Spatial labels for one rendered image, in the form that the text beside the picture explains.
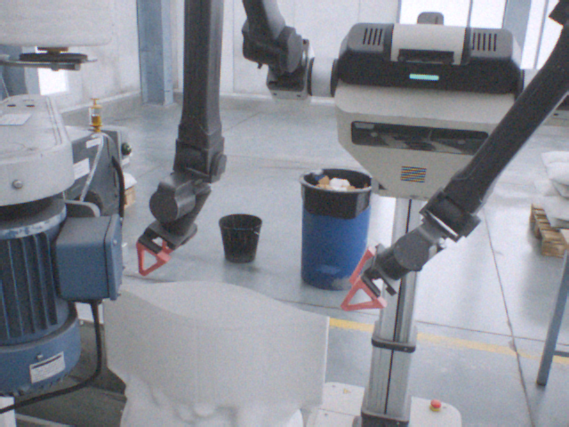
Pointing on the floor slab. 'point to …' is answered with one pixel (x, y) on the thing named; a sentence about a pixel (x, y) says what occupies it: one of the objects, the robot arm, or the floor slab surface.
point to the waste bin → (333, 227)
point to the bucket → (240, 237)
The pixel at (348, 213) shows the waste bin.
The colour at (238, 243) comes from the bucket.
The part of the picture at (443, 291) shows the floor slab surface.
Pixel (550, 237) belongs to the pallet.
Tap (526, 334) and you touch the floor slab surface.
